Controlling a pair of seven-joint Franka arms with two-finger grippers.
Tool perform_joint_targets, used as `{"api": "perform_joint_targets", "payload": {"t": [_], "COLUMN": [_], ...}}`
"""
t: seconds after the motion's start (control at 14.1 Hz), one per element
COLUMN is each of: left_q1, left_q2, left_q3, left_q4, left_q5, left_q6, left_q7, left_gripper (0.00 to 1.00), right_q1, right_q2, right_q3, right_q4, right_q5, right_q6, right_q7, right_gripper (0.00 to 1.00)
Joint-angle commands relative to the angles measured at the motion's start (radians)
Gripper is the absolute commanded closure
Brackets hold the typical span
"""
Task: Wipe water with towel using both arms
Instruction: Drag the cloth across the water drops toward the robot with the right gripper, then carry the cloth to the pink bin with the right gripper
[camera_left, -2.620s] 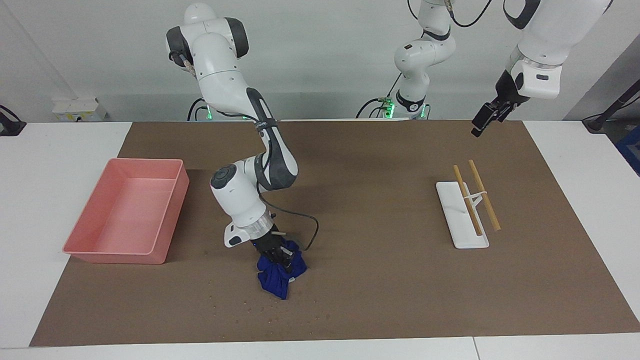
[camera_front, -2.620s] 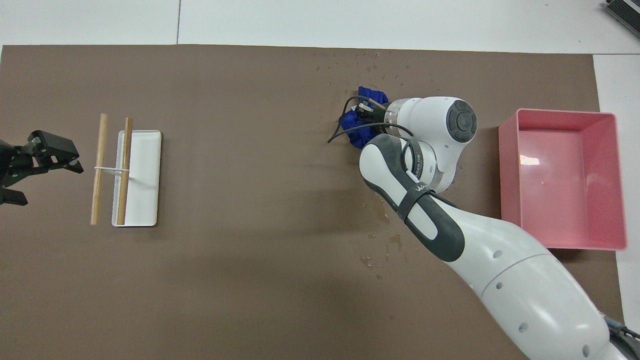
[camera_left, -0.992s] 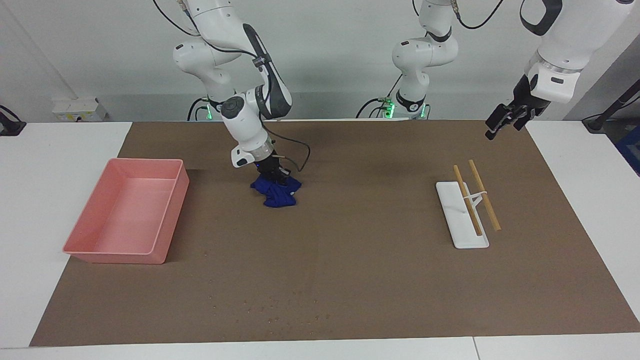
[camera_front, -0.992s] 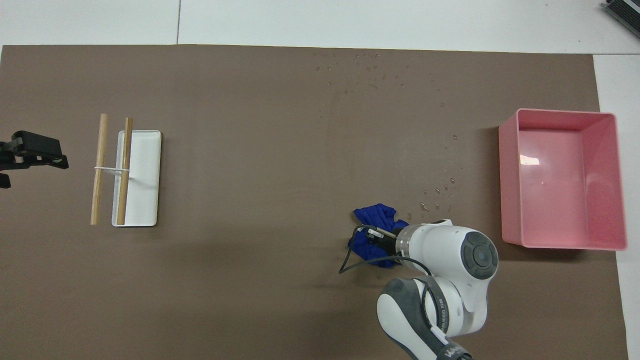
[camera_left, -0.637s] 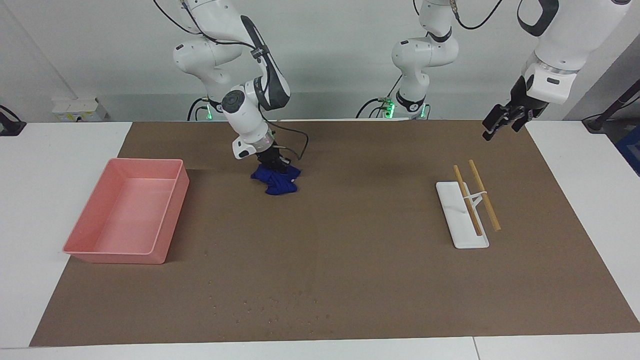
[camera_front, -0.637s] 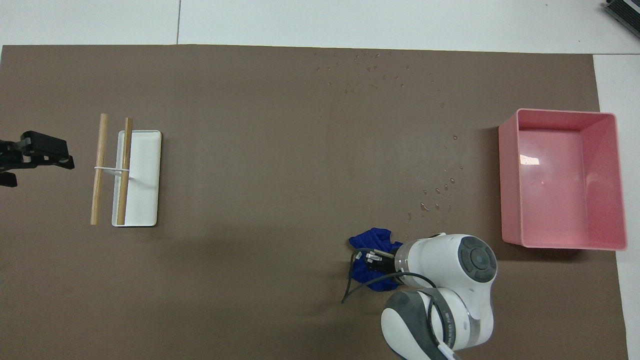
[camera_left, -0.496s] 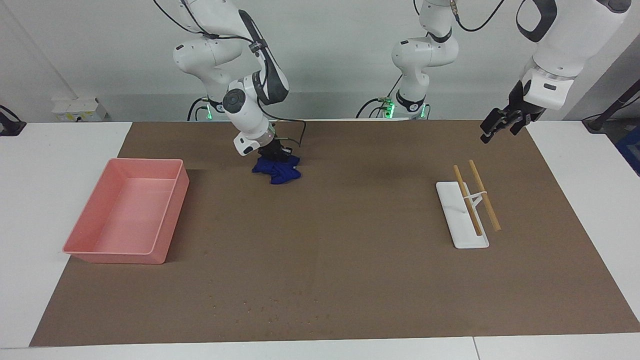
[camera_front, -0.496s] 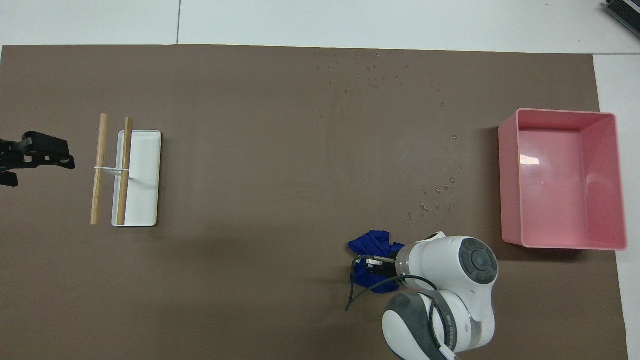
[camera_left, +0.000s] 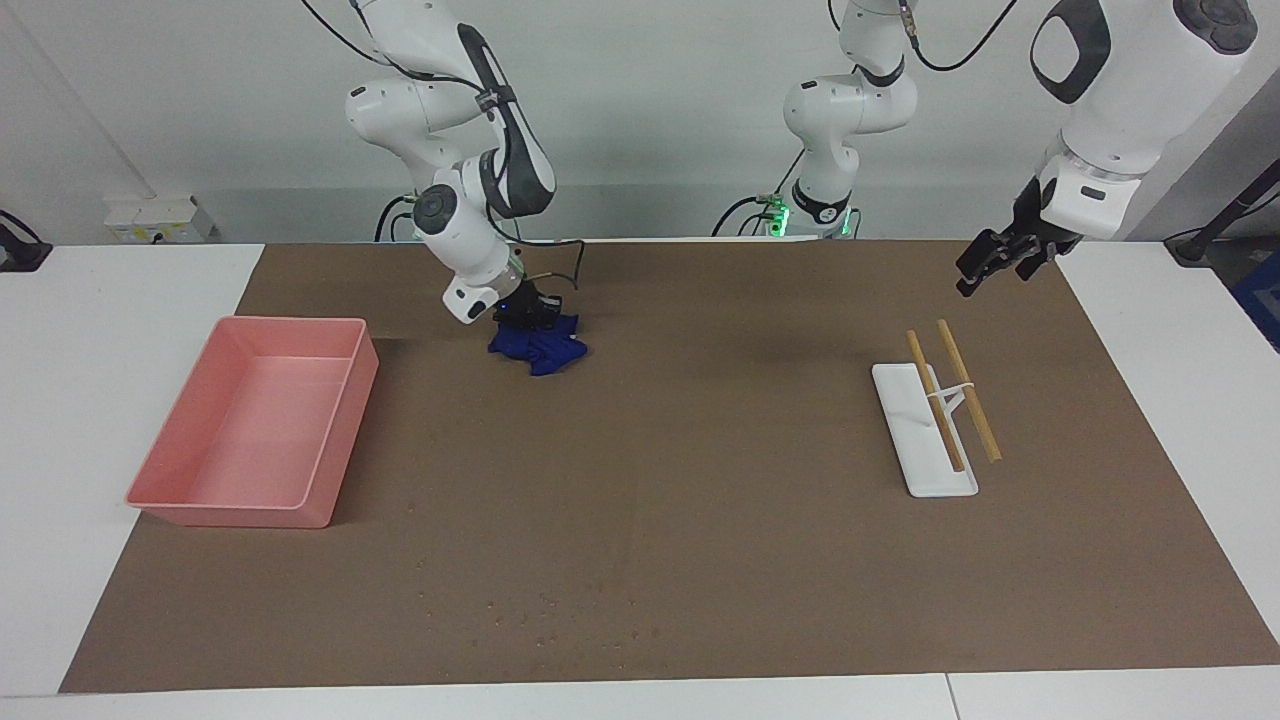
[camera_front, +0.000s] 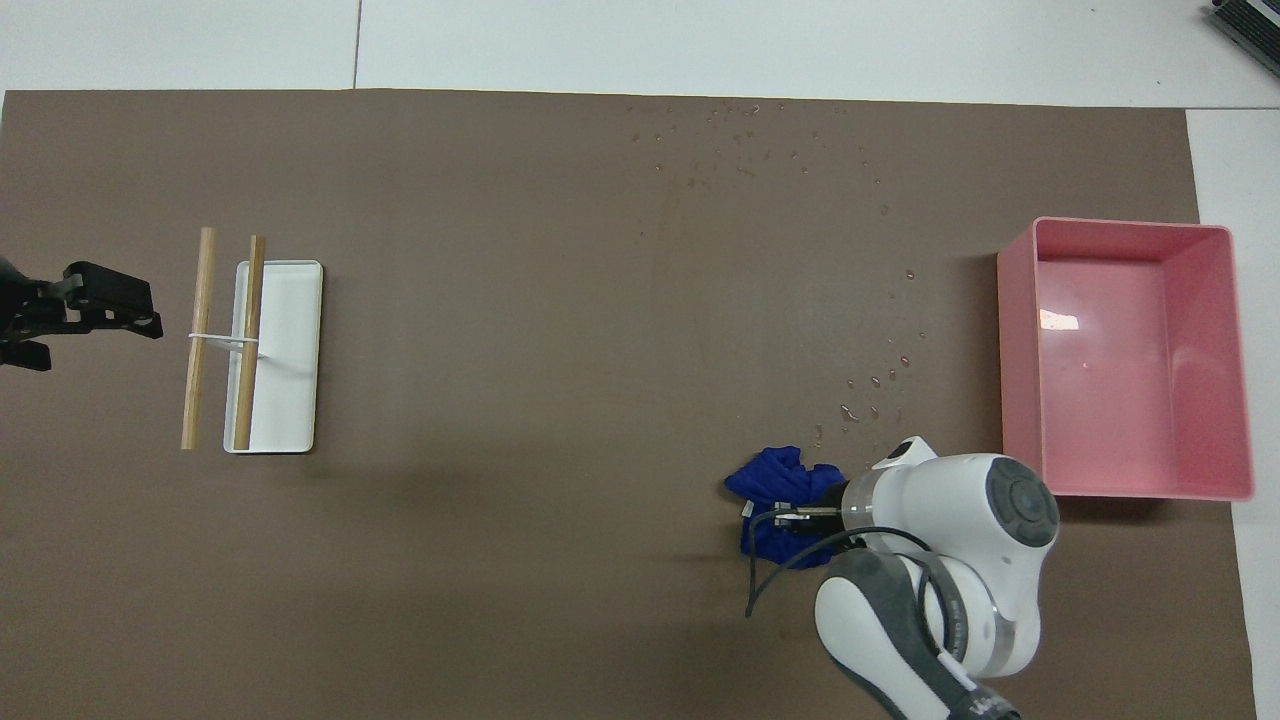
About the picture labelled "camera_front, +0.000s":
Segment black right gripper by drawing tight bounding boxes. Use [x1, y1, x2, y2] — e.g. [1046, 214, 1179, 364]
[815, 483, 849, 546]

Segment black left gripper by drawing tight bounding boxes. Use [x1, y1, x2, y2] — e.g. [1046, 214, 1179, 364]
[0, 258, 164, 369]

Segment blue cloth towel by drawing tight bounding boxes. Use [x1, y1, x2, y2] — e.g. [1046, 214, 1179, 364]
[725, 447, 851, 571]

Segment spilled water droplets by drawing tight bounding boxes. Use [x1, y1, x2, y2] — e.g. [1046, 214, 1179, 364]
[630, 100, 926, 446]

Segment white towel rack base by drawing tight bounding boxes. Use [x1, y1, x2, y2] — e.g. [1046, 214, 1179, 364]
[224, 260, 324, 455]

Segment wooden rack rod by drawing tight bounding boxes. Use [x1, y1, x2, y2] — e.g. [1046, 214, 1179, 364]
[181, 227, 218, 451]
[233, 235, 267, 451]

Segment brown table mat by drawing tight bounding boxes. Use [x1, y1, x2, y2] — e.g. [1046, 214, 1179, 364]
[0, 88, 1259, 720]

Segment pink plastic bin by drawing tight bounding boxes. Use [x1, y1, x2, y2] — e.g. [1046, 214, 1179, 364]
[997, 216, 1256, 501]

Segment grey ribbed device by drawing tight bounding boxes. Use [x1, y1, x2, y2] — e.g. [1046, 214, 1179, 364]
[1205, 0, 1280, 79]

